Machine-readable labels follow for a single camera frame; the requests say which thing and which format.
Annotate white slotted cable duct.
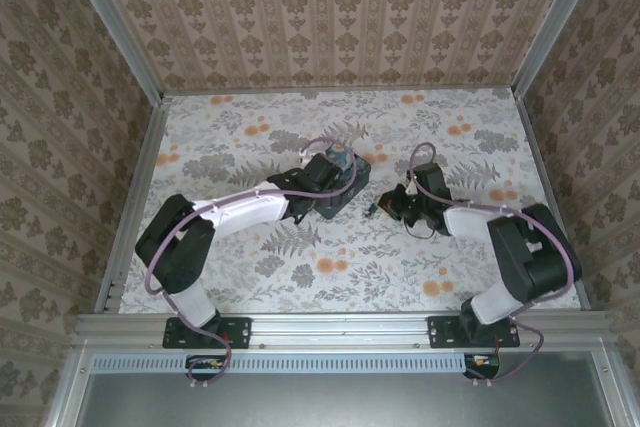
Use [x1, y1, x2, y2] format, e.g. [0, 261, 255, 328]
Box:
[92, 352, 472, 375]

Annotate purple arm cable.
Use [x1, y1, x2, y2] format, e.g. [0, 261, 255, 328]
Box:
[143, 136, 362, 391]
[407, 141, 584, 388]

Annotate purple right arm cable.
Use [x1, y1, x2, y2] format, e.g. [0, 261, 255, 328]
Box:
[407, 141, 584, 388]

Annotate aluminium front beam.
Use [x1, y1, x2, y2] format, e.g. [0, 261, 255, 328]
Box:
[73, 310, 615, 351]

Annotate aluminium corner post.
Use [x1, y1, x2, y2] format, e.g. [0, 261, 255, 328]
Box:
[510, 0, 610, 99]
[55, 0, 167, 104]

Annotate grey metal panel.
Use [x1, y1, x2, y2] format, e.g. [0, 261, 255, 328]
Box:
[44, 349, 632, 427]

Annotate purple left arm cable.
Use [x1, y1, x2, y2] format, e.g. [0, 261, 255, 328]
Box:
[143, 136, 362, 391]

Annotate aluminium side rail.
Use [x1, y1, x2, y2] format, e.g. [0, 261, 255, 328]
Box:
[94, 96, 172, 316]
[514, 91, 590, 311]

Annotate aluminium back rail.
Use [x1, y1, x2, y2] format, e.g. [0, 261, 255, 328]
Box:
[163, 86, 517, 98]

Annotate starry night print box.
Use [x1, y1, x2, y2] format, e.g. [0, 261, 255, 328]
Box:
[314, 142, 374, 221]

